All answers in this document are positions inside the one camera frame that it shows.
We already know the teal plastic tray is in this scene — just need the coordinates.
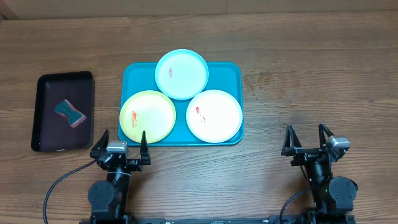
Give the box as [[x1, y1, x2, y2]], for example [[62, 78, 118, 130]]
[[121, 62, 243, 147]]

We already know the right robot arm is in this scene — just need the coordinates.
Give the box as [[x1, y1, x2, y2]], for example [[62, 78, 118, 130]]
[[279, 123, 358, 224]]

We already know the black rectangular water tray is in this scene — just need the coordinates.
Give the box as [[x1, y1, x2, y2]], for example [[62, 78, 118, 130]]
[[31, 71, 95, 152]]

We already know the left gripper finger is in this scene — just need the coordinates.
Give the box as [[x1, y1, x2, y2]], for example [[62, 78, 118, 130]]
[[140, 131, 151, 165], [90, 129, 109, 158]]

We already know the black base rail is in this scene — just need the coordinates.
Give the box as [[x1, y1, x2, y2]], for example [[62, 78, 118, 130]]
[[79, 214, 356, 224]]

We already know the white plate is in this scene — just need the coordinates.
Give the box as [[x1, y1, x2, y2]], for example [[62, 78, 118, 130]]
[[186, 90, 243, 144]]

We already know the yellow-green plate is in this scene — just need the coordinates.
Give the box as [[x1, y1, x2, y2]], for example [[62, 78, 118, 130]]
[[119, 90, 177, 143]]

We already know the light blue plate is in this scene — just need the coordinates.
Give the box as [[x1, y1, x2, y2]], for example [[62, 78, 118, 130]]
[[154, 49, 209, 100]]

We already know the green and pink sponge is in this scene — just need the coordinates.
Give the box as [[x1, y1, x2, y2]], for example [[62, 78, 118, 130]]
[[54, 100, 86, 128]]

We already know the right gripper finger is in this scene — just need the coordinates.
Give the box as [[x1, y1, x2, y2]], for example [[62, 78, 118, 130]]
[[281, 124, 302, 156], [318, 123, 334, 147]]

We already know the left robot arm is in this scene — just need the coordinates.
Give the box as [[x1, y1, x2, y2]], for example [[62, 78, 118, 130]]
[[88, 131, 151, 224]]

